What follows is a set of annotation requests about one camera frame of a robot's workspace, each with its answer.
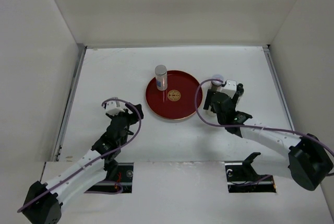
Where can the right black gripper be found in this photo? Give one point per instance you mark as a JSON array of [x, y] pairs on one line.
[[210, 93]]

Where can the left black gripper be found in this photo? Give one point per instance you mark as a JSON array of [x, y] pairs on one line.
[[135, 110]]

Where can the purple lid pepper jar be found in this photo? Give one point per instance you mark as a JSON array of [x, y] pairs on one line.
[[217, 82]]

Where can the black cap white bottle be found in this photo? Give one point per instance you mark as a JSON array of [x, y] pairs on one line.
[[210, 113]]

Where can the silver lid clear spice bottle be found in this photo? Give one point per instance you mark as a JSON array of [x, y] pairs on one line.
[[161, 74]]

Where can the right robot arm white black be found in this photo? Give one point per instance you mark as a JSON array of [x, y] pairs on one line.
[[309, 160]]

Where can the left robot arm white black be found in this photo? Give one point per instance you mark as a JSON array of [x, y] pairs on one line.
[[45, 202]]

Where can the red round lacquer tray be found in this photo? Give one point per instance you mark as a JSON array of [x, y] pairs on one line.
[[181, 99]]

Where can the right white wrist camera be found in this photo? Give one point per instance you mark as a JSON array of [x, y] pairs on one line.
[[229, 88]]

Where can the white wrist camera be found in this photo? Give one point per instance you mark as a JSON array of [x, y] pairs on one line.
[[229, 88], [112, 106]]

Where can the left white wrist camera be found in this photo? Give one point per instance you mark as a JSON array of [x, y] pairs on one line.
[[112, 106]]

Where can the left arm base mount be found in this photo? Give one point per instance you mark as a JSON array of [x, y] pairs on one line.
[[118, 180]]

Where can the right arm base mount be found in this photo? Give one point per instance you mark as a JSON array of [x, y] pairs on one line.
[[242, 178]]

